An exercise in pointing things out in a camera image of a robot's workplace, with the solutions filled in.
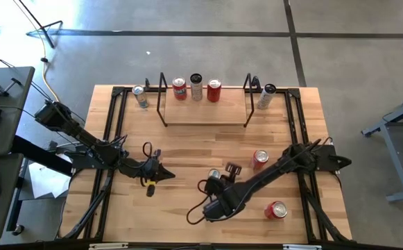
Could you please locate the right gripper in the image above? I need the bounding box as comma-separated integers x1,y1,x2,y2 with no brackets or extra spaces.
204,162,243,202

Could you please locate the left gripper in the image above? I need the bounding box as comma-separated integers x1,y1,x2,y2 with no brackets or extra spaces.
128,149,176,198

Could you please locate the red Fanta soda can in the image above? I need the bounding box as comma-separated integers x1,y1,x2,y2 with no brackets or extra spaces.
171,76,188,101
249,149,270,171

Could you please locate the plain red soda can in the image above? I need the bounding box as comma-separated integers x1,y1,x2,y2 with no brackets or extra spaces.
207,78,222,103
264,201,289,220

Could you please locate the tall white Celsius can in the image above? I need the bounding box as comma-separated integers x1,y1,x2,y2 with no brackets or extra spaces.
189,73,204,102
256,83,277,110

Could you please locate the white mounting plate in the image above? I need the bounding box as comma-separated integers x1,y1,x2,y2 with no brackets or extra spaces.
282,244,323,250
88,242,129,250

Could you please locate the white paper sheet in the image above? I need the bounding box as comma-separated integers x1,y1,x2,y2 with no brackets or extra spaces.
27,161,71,199

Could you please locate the black desk support beam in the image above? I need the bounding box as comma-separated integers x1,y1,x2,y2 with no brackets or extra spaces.
10,134,74,176

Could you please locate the grey desk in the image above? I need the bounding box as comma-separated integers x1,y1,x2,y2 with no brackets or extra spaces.
0,65,35,158
0,152,25,244

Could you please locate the black tripod stand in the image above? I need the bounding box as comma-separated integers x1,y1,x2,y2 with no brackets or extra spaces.
16,0,64,49

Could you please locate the workbench with blue-grey legs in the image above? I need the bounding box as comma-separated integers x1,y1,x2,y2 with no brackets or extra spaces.
360,90,403,203

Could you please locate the black looped gripper cable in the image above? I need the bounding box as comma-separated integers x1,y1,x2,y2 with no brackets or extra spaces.
186,178,223,226
142,141,153,161

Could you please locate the black wire shelf leg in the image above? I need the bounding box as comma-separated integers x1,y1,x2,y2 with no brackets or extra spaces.
243,72,261,128
156,72,169,128

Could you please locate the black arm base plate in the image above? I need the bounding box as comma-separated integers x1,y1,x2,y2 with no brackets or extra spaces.
311,144,353,174
69,152,122,171

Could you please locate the black aluminium rig frame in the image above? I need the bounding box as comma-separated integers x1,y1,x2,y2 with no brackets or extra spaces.
57,75,353,244

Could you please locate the yellow power cable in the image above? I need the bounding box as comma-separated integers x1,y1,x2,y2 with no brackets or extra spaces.
12,0,62,104

